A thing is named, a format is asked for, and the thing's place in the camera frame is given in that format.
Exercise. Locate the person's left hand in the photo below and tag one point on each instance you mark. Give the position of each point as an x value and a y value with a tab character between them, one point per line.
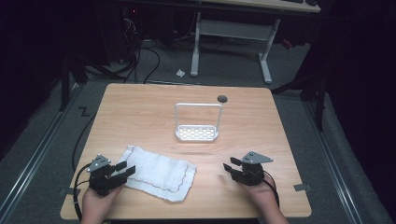
95	203

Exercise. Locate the black round table grommet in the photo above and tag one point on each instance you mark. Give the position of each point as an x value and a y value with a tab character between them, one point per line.
222	99

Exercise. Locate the metal floor rail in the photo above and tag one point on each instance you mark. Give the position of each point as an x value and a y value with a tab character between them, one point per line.
334	161
34	158

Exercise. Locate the grey tape strip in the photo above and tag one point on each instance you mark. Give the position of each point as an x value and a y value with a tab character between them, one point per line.
66	191
302	187

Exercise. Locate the crumpled white paper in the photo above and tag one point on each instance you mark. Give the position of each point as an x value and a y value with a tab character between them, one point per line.
180	73

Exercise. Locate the black metal stand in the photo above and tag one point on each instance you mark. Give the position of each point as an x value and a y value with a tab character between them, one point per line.
319	99
64	81

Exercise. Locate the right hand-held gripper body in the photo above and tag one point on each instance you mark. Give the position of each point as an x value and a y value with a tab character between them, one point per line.
250	174

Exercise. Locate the white cloth with red stitching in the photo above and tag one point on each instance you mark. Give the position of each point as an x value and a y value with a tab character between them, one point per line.
158	174

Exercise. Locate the red object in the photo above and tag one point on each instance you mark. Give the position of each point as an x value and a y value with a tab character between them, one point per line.
286	44

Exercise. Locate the white rack with perforated base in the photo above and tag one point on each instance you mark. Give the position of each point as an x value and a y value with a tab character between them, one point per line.
196	133

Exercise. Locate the person's right hand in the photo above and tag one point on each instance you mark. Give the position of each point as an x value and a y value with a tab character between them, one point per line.
264	194

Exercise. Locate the white-legged desk with wooden top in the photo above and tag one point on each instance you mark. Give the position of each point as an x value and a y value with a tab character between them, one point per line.
232	29

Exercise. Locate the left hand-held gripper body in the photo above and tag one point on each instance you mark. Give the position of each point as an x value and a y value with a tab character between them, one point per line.
101	180

